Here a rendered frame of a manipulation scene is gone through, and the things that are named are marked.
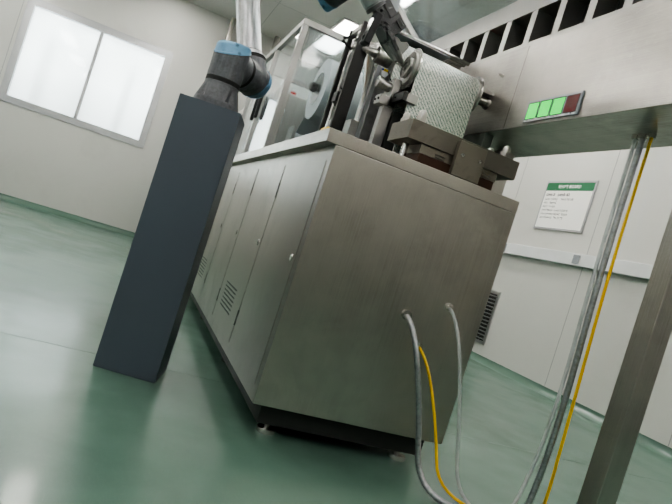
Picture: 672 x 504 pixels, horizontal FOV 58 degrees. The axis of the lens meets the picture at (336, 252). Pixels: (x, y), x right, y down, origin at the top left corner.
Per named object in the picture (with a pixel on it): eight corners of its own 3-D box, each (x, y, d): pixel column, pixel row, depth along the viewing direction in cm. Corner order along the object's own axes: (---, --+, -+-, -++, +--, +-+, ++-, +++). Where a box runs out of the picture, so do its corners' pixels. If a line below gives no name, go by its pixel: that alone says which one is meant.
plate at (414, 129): (386, 140, 197) (392, 122, 197) (486, 180, 210) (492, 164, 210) (407, 136, 182) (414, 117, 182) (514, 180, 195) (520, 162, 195)
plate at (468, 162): (447, 174, 187) (458, 140, 187) (474, 184, 191) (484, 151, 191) (451, 173, 185) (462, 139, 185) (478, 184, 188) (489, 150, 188)
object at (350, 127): (321, 173, 283) (358, 57, 283) (347, 183, 288) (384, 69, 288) (330, 173, 270) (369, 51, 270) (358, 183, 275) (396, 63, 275)
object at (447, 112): (398, 131, 202) (414, 78, 202) (456, 155, 210) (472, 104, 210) (398, 131, 202) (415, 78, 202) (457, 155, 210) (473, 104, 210)
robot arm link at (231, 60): (198, 71, 197) (211, 31, 197) (221, 86, 210) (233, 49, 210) (228, 77, 193) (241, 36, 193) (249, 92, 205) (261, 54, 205)
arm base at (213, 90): (188, 96, 192) (198, 67, 192) (195, 106, 207) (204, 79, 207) (234, 112, 194) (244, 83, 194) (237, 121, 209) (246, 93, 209)
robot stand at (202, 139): (92, 365, 190) (180, 92, 190) (110, 353, 210) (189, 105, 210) (154, 383, 192) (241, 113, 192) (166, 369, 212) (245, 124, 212)
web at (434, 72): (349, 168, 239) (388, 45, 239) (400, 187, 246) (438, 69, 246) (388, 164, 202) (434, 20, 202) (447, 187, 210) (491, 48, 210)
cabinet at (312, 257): (177, 290, 406) (216, 168, 406) (267, 314, 428) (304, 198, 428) (238, 437, 169) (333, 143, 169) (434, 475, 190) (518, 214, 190)
